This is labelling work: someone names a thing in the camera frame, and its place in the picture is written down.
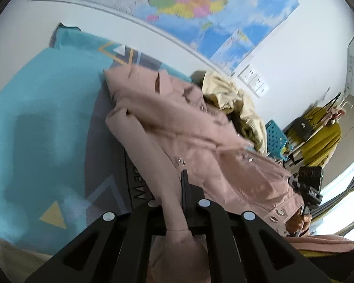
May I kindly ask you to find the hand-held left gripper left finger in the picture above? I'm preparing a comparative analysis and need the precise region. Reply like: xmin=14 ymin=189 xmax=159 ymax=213
xmin=24 ymin=200 xmax=166 ymax=283

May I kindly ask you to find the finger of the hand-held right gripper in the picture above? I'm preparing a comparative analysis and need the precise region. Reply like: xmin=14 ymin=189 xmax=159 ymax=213
xmin=287 ymin=175 xmax=303 ymax=196

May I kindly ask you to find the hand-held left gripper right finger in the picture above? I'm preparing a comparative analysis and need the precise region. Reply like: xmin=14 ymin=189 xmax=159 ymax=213
xmin=181 ymin=169 xmax=333 ymax=283

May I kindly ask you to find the pink coat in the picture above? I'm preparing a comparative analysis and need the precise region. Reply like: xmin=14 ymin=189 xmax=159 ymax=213
xmin=105 ymin=65 xmax=354 ymax=283

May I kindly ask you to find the person's right hand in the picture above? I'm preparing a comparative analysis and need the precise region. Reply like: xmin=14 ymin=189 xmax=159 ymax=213
xmin=286 ymin=212 xmax=312 ymax=237

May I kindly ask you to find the grey curtain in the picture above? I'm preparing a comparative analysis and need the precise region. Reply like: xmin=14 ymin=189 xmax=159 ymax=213
xmin=309 ymin=150 xmax=354 ymax=223

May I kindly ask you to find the hanging yellow garment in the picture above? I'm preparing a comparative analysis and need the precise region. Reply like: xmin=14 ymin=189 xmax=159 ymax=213
xmin=299 ymin=107 xmax=342 ymax=167

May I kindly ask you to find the teal perforated plastic basket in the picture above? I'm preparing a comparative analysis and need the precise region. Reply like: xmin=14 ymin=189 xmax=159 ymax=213
xmin=265 ymin=120 xmax=290 ymax=160

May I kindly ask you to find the black handbag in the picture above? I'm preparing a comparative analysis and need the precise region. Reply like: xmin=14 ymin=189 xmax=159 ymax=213
xmin=291 ymin=117 xmax=314 ymax=140

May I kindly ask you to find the mustard garment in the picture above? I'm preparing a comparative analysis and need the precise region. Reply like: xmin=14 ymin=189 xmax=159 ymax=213
xmin=231 ymin=113 xmax=262 ymax=151

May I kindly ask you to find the coat rack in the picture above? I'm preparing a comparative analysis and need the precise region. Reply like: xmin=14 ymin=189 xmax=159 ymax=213
xmin=283 ymin=92 xmax=354 ymax=166

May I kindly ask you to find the cream garment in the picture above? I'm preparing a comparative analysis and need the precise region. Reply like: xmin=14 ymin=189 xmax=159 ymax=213
xmin=193 ymin=70 xmax=268 ymax=156

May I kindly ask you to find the teal grey patterned bed sheet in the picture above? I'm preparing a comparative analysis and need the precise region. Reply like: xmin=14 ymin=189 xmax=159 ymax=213
xmin=0 ymin=24 xmax=193 ymax=256

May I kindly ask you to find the white wall socket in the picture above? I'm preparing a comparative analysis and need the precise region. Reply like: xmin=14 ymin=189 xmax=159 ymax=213
xmin=247 ymin=71 xmax=264 ymax=88
xmin=238 ymin=64 xmax=257 ymax=81

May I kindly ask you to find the colourful wall map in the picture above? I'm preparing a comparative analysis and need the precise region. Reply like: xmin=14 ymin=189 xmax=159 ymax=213
xmin=30 ymin=0 xmax=300 ymax=75

